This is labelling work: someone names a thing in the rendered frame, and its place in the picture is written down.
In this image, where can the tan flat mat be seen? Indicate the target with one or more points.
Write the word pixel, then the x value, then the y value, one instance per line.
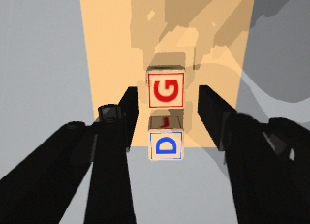
pixel 207 38

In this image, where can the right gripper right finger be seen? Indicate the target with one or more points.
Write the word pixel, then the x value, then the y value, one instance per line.
pixel 265 190

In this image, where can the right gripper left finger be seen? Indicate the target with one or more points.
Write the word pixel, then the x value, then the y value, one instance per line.
pixel 40 188

